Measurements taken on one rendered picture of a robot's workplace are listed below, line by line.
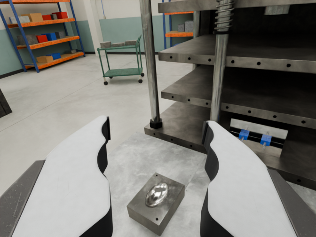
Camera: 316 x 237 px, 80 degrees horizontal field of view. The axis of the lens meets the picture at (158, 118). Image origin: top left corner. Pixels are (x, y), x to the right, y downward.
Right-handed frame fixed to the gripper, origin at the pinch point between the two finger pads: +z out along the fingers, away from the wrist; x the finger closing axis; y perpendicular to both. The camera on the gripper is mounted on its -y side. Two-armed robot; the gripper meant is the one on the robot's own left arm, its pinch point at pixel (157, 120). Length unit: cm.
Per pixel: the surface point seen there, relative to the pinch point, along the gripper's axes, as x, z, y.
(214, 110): 34, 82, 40
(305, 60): 61, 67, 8
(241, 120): 49, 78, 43
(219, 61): 31, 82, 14
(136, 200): -4, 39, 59
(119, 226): -10, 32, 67
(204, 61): 26, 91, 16
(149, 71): -2, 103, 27
